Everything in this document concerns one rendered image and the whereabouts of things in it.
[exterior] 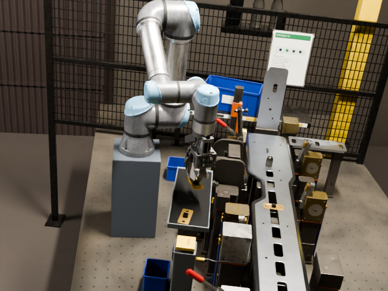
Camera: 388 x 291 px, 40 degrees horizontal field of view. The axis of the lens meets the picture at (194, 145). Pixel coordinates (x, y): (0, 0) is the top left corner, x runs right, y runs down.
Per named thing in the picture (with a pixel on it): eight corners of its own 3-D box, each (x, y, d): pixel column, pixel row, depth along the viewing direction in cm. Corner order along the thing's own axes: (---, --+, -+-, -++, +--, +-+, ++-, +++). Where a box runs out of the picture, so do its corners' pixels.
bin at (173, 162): (183, 182, 285) (185, 168, 280) (165, 181, 285) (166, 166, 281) (185, 172, 294) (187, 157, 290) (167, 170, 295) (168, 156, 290)
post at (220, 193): (217, 277, 223) (230, 197, 204) (205, 275, 223) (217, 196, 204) (218, 269, 228) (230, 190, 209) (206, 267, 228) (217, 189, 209)
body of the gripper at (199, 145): (194, 171, 178) (198, 139, 172) (185, 158, 185) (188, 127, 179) (215, 168, 181) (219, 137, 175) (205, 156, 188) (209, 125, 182)
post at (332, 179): (332, 198, 285) (344, 150, 272) (323, 197, 285) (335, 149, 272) (331, 193, 290) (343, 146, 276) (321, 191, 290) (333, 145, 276)
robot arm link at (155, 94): (131, -8, 198) (149, 89, 170) (160, -7, 201) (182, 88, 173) (128, 17, 207) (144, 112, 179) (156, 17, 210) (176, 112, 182)
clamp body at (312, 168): (314, 220, 267) (329, 159, 250) (290, 217, 267) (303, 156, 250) (312, 212, 272) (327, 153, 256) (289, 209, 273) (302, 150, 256)
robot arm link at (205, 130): (189, 115, 177) (212, 113, 180) (188, 127, 179) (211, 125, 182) (198, 125, 171) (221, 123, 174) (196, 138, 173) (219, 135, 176)
